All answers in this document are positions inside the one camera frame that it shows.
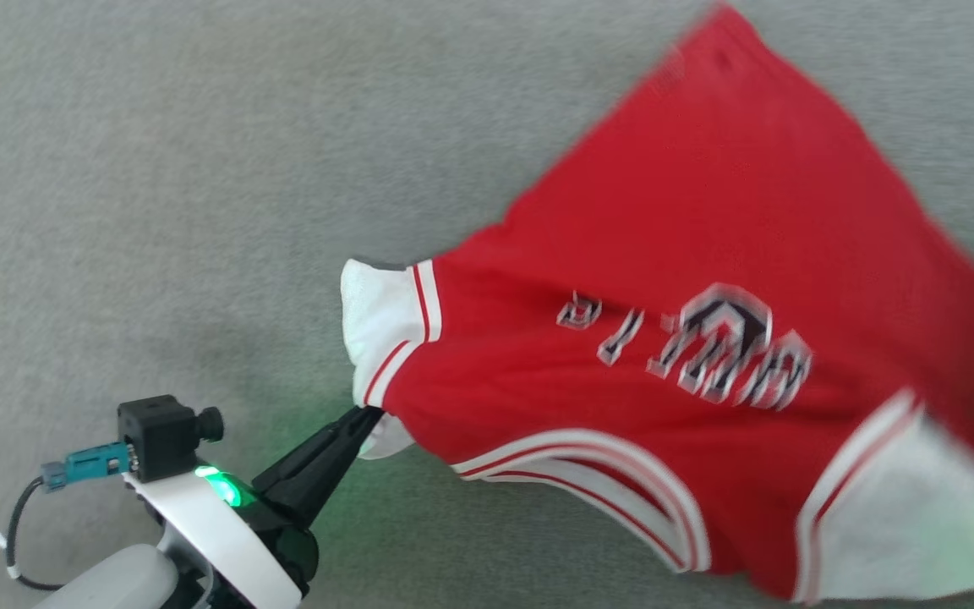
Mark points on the red and white jersey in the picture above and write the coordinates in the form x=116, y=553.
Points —
x=707, y=254

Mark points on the grey fabric sofa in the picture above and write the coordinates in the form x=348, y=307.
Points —
x=157, y=169

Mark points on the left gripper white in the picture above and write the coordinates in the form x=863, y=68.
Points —
x=225, y=541

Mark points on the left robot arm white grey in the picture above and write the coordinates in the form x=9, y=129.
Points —
x=115, y=579

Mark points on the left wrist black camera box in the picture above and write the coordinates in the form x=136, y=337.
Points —
x=157, y=436

